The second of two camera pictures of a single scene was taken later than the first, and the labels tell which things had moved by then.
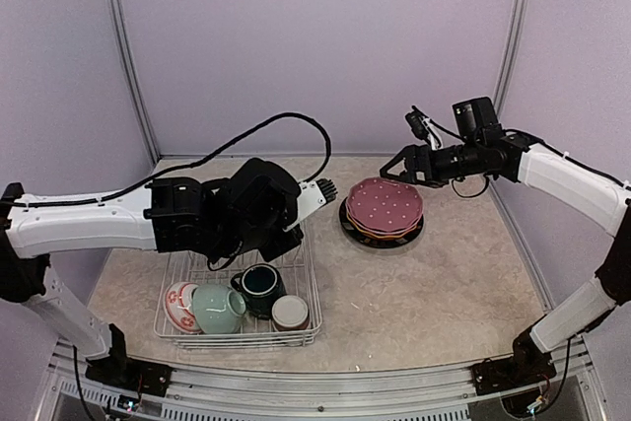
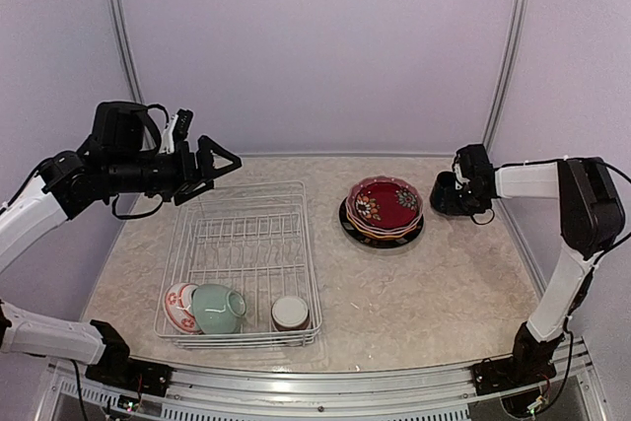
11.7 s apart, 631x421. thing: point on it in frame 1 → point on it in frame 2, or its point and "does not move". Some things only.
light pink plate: [382, 232] does not move
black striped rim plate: [377, 242] does not move
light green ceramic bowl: [218, 310] does not move
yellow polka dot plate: [383, 237] does not move
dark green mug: [260, 285] → [447, 199]
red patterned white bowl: [178, 307] does not move
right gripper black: [409, 175] → [480, 209]
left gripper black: [277, 249] → [187, 175]
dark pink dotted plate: [385, 204] does not move
